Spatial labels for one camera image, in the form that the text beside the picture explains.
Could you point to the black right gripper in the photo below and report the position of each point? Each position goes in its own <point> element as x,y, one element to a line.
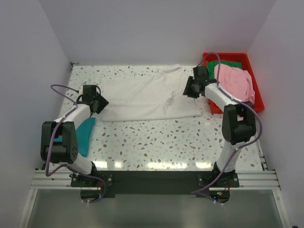
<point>187,91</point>

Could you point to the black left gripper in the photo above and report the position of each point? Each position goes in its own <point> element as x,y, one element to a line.
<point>103,103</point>

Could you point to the white t shirt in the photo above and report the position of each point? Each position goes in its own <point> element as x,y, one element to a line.
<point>155,97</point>

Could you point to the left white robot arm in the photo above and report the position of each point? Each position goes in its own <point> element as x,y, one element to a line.
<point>77,114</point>

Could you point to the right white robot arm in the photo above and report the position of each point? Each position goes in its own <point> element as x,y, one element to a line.
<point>238,121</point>

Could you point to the green t shirt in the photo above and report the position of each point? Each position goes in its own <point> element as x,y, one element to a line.
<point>212,65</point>

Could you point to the teal folded t shirt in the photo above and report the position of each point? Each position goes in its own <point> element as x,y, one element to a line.
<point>80,135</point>

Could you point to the pink t shirt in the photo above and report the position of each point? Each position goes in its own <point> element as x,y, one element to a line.
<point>237,82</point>

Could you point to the red plastic bin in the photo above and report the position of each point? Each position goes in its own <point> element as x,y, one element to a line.
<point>244,60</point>

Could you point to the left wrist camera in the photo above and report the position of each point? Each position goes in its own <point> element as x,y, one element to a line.
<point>80,89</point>

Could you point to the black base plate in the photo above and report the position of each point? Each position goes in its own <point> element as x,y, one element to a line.
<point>108,184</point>

